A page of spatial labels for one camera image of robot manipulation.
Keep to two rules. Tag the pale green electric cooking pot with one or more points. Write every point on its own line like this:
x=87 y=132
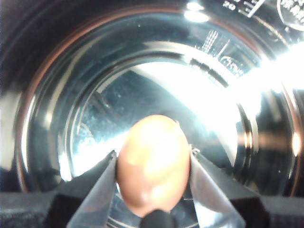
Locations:
x=71 y=83

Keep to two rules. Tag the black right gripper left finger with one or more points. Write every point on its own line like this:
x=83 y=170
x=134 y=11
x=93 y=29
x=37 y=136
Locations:
x=90 y=204

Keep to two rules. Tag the brown egg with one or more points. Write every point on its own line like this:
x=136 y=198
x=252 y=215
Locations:
x=154 y=166

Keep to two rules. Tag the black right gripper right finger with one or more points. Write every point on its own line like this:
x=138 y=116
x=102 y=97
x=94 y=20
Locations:
x=218 y=204

